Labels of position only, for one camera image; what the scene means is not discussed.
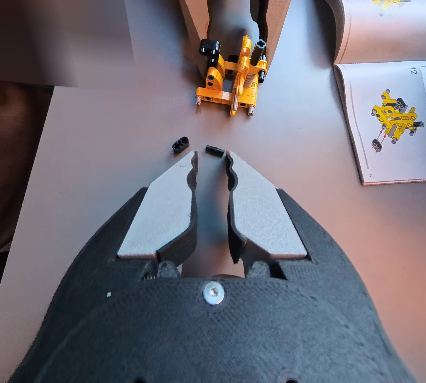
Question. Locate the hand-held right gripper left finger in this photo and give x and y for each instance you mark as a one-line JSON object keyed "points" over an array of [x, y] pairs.
{"points": [[159, 216]]}

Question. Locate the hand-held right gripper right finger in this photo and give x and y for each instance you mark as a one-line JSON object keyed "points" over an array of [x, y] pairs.
{"points": [[263, 220]]}

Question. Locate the yellow lego assembly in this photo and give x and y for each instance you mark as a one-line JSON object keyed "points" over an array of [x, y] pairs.
{"points": [[244, 65]]}

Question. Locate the black lego pin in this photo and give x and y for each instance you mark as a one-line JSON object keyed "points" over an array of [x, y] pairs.
{"points": [[214, 150]]}

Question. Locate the small black lego beam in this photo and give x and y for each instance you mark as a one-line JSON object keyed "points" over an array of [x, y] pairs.
{"points": [[180, 143]]}

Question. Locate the lego instruction booklet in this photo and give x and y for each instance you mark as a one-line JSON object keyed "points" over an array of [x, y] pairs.
{"points": [[382, 100]]}

